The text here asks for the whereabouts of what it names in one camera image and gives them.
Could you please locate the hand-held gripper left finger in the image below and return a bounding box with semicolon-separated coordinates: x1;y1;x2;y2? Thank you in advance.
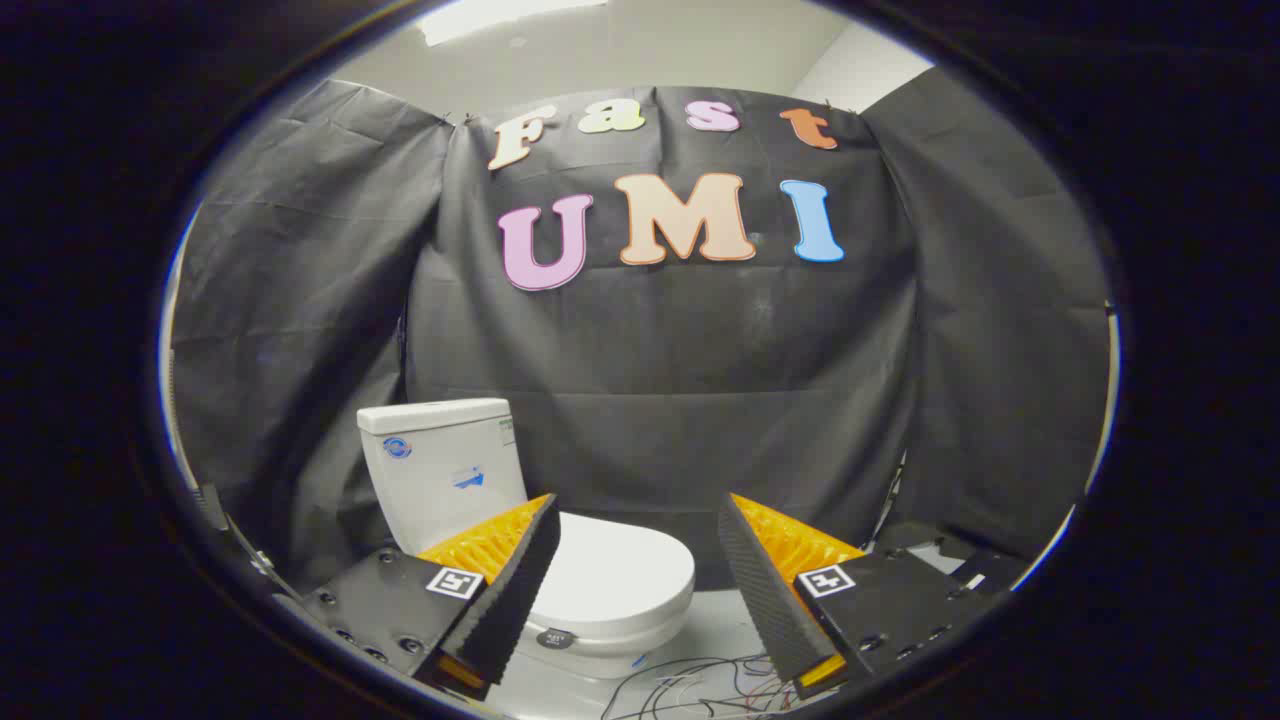
300;493;562;701

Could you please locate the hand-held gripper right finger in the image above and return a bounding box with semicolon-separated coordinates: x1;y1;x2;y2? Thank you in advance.
717;492;1006;701

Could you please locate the white toilet lid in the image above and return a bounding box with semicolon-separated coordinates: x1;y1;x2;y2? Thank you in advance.
520;512;697;631

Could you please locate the white toilet with tank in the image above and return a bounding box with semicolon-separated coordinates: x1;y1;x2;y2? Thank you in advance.
357;398;661;683

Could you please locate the white toilet seat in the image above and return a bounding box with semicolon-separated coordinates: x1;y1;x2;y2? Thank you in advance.
515;590;694;656

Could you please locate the black box with white label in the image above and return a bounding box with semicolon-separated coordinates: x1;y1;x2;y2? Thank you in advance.
935;545;1031;598

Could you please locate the black backdrop cloth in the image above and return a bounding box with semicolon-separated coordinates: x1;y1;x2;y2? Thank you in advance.
165;78;1113;596

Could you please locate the bundle of thin floor cables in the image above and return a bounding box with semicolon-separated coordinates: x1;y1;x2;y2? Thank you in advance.
600;655;806;720

